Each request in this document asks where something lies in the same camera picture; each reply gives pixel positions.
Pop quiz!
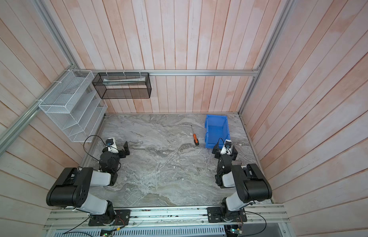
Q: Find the black mesh wall basket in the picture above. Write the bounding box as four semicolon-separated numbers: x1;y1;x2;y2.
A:
92;72;152;99

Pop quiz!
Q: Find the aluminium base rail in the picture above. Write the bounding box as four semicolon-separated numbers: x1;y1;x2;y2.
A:
43;204;290;230

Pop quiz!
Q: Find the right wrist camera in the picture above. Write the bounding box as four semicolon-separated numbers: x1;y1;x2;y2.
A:
224;139;232;149

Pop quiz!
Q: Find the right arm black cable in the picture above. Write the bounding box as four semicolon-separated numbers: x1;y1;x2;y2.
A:
243;210;268;237

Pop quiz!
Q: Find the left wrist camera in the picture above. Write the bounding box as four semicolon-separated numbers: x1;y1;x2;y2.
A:
105;138;117;149

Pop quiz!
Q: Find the white wire tiered shelf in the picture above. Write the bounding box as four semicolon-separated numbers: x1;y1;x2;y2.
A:
39;70;107;143

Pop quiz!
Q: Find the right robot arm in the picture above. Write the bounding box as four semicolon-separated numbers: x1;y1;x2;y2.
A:
207;140;272;223

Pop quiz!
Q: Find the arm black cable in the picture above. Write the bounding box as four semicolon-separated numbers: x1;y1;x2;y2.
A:
243;210;268;237
83;135;113;163

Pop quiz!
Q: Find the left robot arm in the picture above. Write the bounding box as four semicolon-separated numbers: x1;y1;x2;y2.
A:
46;138;130;226

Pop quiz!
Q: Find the orange handled screwdriver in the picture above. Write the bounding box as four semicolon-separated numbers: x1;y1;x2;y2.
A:
190;125;199;146

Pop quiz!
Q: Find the blue plastic bin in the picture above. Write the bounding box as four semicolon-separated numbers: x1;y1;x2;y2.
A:
205;115;231;149

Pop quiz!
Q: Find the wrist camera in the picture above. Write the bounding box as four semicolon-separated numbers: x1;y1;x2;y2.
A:
224;139;232;149
105;138;117;149

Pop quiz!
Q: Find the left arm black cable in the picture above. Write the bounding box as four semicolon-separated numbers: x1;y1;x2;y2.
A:
83;135;113;163

